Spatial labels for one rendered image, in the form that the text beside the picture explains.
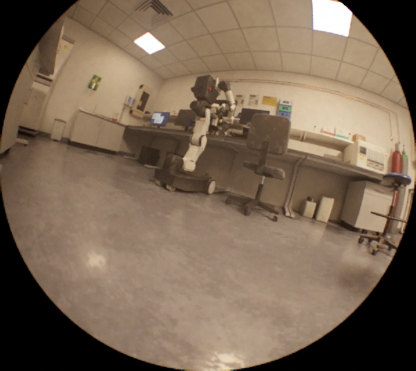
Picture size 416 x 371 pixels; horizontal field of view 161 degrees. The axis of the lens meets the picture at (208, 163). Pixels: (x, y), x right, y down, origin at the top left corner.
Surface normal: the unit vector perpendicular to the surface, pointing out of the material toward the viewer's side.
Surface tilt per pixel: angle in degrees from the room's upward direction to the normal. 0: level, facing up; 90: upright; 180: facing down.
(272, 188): 90
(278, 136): 90
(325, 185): 90
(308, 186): 90
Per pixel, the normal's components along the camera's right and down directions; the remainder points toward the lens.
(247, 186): -0.46, -0.15
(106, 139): 0.85, 0.22
